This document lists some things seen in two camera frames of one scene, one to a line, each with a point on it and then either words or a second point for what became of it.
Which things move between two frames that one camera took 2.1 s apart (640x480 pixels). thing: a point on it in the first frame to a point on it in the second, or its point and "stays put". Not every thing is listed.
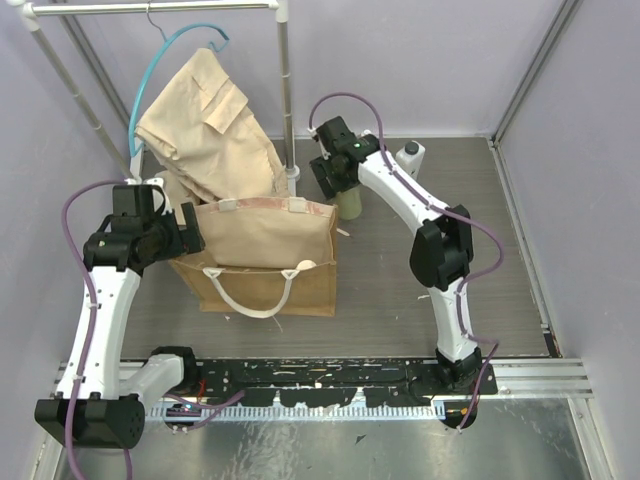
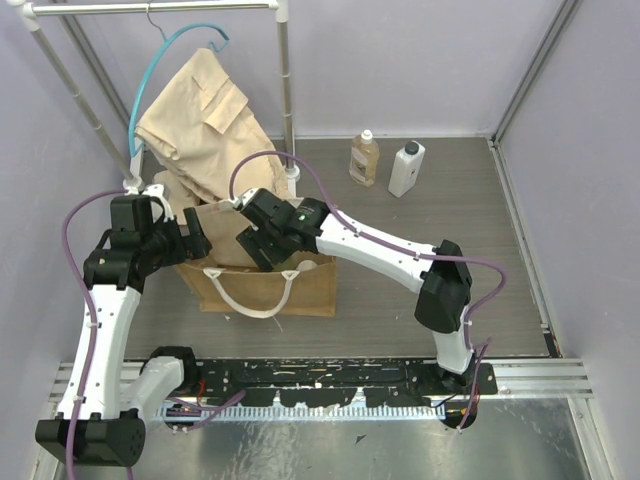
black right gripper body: x=343 y=182 to x=252 y=239
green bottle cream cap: x=350 y=203 to x=286 y=265
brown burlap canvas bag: x=265 y=256 stays put
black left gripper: x=190 y=228 stays put
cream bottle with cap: x=305 y=264 stays put
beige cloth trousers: x=204 y=133 stays put
